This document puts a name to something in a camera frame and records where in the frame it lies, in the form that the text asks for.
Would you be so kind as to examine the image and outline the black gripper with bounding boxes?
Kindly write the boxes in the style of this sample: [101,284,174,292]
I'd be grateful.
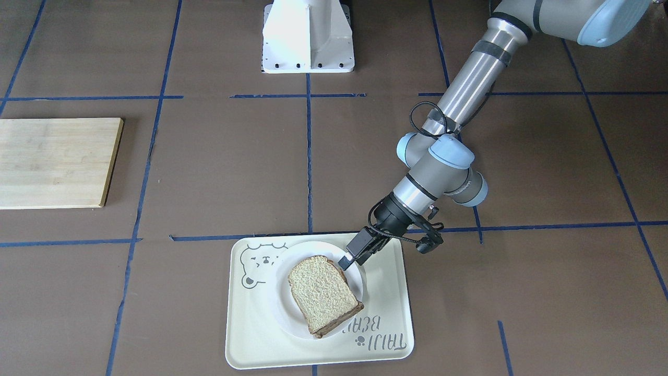
[337,193,421,271]

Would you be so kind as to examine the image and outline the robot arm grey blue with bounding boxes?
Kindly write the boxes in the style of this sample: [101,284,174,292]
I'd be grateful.
[338,1,650,271]

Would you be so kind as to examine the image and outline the cream bear tray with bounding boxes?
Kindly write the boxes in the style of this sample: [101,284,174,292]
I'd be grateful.
[225,233,414,370]

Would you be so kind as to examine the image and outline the white pillar with base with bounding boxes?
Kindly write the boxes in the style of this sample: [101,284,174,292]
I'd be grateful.
[261,1,355,74]

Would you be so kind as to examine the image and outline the wooden cutting board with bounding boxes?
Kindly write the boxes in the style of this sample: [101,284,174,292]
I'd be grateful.
[1,117,124,209]

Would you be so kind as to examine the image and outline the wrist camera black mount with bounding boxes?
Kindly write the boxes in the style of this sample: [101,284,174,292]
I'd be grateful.
[412,204,445,254]

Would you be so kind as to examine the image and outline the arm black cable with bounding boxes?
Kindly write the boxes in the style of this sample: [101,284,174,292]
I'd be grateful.
[409,101,447,138]

